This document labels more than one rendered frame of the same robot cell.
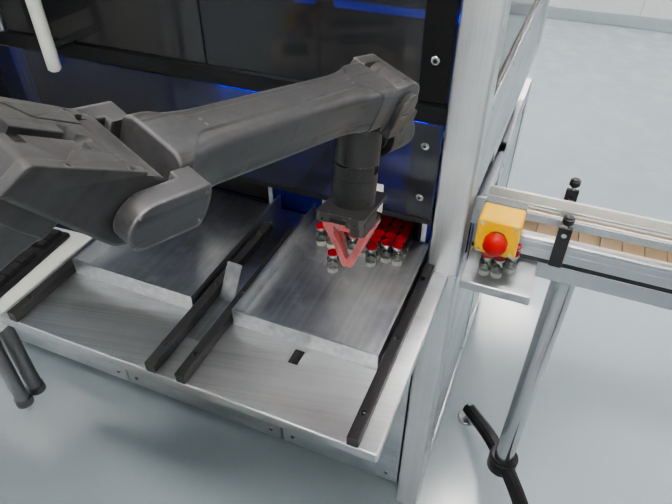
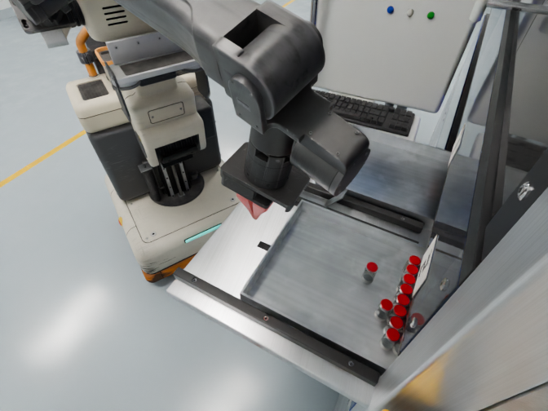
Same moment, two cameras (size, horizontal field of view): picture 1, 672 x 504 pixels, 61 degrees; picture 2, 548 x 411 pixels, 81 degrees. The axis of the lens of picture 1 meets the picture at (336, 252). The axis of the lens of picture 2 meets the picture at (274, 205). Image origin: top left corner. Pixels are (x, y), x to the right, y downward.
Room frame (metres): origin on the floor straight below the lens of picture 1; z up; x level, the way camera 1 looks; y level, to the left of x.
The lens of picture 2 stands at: (0.67, -0.33, 1.45)
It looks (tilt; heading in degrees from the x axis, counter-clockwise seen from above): 48 degrees down; 96
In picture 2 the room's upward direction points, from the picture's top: straight up
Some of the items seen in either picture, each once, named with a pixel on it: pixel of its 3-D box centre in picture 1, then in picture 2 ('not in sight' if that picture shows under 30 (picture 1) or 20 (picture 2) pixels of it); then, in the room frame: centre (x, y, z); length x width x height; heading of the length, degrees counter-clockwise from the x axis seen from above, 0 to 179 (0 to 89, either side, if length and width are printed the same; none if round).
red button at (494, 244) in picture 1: (495, 243); not in sight; (0.76, -0.27, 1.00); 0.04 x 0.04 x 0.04; 67
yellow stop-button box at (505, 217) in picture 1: (500, 228); not in sight; (0.80, -0.29, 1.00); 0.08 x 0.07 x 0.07; 157
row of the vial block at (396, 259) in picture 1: (358, 244); (401, 299); (0.87, -0.04, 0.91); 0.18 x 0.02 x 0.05; 67
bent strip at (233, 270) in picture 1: (215, 299); (314, 192); (0.71, 0.21, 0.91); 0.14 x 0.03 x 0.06; 156
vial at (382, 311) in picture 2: (371, 255); (383, 310); (0.83, -0.07, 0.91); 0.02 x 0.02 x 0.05
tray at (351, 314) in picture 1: (341, 274); (353, 280); (0.79, -0.01, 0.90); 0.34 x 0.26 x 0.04; 157
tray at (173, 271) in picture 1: (185, 231); (398, 174); (0.92, 0.30, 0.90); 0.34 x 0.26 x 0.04; 157
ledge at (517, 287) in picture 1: (500, 269); not in sight; (0.83, -0.32, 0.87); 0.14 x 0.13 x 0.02; 157
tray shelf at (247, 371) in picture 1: (243, 285); (346, 216); (0.79, 0.17, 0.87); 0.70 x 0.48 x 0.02; 67
